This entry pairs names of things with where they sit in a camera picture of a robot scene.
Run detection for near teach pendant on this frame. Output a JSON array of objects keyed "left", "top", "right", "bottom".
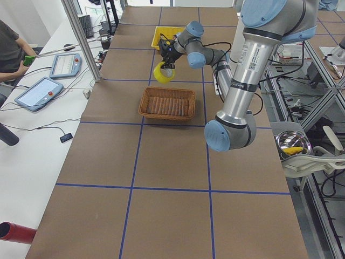
[{"left": 15, "top": 77, "right": 63, "bottom": 112}]

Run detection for black keyboard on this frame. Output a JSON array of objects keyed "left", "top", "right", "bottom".
[{"left": 78, "top": 15, "right": 94, "bottom": 39}]

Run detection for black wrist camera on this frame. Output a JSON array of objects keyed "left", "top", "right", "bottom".
[{"left": 158, "top": 39, "right": 175, "bottom": 57}]

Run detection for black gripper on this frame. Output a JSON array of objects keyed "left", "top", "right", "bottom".
[{"left": 161, "top": 46, "right": 185, "bottom": 69}]

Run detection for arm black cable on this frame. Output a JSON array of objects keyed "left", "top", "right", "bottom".
[{"left": 160, "top": 32, "right": 264, "bottom": 115}]

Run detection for yellow plastic basket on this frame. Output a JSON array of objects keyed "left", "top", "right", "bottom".
[{"left": 151, "top": 26, "right": 184, "bottom": 50}]

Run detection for small black puck device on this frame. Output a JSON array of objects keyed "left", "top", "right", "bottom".
[{"left": 59, "top": 133, "right": 73, "bottom": 143}]

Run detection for seated person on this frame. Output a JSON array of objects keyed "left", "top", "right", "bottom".
[{"left": 0, "top": 19, "right": 38, "bottom": 108}]

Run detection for brown wicker basket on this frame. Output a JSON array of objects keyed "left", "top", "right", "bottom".
[{"left": 139, "top": 87, "right": 196, "bottom": 121}]

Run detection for white pedestal column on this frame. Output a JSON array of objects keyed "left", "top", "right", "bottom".
[{"left": 213, "top": 13, "right": 244, "bottom": 100}]

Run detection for teach pendant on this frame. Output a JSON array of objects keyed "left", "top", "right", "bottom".
[
  {"left": 50, "top": 53, "right": 82, "bottom": 79},
  {"left": 15, "top": 77, "right": 63, "bottom": 112}
]

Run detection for far teach pendant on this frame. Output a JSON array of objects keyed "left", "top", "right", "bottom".
[{"left": 50, "top": 53, "right": 82, "bottom": 79}]

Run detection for red cylinder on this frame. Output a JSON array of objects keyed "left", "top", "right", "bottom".
[{"left": 1, "top": 222, "right": 37, "bottom": 244}]

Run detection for aluminium frame post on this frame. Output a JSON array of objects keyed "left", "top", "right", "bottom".
[{"left": 61, "top": 0, "right": 101, "bottom": 83}]

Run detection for steel bowl with corn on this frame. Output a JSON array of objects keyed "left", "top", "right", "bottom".
[{"left": 275, "top": 130, "right": 312, "bottom": 160}]

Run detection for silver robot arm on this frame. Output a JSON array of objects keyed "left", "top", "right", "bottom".
[{"left": 160, "top": 1, "right": 319, "bottom": 152}]

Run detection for yellow tape roll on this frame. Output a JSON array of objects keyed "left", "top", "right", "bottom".
[{"left": 153, "top": 61, "right": 175, "bottom": 84}]

